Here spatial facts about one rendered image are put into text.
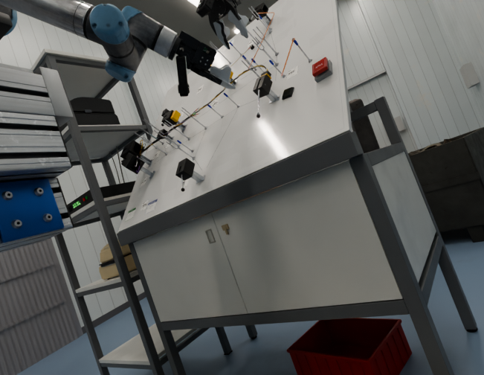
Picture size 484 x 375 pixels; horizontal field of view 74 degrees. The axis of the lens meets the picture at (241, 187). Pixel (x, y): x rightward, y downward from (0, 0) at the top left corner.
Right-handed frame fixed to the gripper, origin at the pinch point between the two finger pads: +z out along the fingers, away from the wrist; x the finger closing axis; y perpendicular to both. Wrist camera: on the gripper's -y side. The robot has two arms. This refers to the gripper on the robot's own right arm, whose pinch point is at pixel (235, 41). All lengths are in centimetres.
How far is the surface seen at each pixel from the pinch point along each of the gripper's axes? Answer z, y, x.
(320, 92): 25.2, 0.3, -19.5
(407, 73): 251, 745, 171
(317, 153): 35.6, -19.8, -22.8
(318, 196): 48, -22, -18
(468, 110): 370, 719, 72
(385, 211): 55, -22, -35
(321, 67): 19.2, 5.0, -20.7
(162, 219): 43, -35, 47
